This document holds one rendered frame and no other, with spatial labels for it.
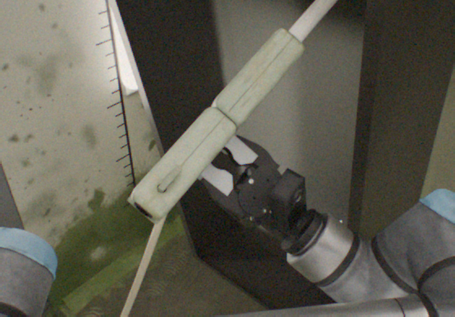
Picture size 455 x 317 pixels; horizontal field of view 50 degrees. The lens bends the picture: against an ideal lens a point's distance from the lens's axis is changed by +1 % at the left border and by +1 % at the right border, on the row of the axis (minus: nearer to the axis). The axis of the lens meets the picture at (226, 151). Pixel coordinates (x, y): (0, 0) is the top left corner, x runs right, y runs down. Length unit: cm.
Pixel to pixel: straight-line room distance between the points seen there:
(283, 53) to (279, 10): 60
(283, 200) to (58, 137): 131
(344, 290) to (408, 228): 12
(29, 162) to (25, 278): 110
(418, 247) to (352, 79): 67
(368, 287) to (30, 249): 45
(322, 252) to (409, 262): 11
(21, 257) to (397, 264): 48
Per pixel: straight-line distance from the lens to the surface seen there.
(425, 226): 65
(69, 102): 176
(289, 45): 67
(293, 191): 57
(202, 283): 223
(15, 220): 186
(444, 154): 223
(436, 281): 61
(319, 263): 66
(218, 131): 60
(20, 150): 173
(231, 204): 63
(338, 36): 119
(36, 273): 71
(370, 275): 68
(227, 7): 137
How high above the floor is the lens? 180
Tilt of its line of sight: 37 degrees down
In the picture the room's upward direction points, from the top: straight up
